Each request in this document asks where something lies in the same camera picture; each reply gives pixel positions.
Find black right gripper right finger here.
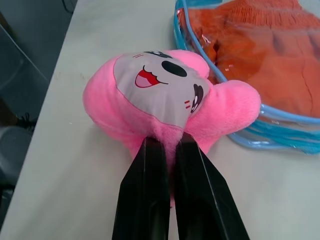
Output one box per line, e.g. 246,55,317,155
174,132,251,240

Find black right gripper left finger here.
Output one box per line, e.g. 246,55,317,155
111,136,171,240

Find pink plush toy with face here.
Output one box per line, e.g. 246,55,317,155
83,48,262,208

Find clear plastic pouch blue trim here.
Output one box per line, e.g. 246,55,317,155
173,0,320,156

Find orange cloth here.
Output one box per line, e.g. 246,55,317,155
184,0,320,113

